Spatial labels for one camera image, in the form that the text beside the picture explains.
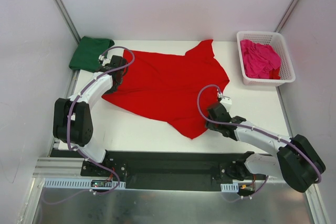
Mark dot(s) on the pink t shirt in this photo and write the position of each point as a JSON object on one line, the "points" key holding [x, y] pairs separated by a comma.
{"points": [[258, 59]]}

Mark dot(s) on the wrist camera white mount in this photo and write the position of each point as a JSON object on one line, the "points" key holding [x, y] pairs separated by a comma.
{"points": [[104, 60], [225, 101]]}

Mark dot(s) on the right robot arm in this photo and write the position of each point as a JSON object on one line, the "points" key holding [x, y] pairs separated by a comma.
{"points": [[292, 158]]}

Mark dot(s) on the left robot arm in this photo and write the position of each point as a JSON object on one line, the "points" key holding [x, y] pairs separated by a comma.
{"points": [[72, 122]]}

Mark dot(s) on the aluminium frame rail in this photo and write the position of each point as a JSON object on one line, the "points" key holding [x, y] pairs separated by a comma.
{"points": [[52, 166]]}

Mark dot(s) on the white plastic laundry basket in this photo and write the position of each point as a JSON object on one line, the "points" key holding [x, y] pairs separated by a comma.
{"points": [[277, 41]]}

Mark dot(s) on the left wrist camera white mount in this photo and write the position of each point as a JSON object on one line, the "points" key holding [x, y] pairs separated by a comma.
{"points": [[104, 60]]}

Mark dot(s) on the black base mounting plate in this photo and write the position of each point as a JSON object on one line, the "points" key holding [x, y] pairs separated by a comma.
{"points": [[174, 182]]}

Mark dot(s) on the white slotted cable duct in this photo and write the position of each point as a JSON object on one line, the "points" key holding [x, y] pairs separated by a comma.
{"points": [[230, 188], [69, 183]]}

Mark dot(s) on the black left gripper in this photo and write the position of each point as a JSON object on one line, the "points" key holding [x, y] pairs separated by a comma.
{"points": [[119, 70]]}

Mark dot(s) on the red t shirt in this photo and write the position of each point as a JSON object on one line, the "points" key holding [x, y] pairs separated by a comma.
{"points": [[168, 88]]}

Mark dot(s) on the folded green t shirt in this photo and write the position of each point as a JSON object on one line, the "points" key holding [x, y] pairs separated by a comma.
{"points": [[86, 55]]}

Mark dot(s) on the left white slotted cable duct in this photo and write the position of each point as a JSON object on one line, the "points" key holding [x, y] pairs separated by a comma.
{"points": [[69, 183]]}

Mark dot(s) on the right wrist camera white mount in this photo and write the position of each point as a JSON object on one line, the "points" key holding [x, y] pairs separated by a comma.
{"points": [[225, 101]]}

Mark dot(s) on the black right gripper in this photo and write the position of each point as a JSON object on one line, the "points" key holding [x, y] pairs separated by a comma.
{"points": [[213, 115]]}

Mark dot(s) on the right white slotted cable duct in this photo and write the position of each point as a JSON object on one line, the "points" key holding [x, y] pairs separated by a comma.
{"points": [[230, 188]]}

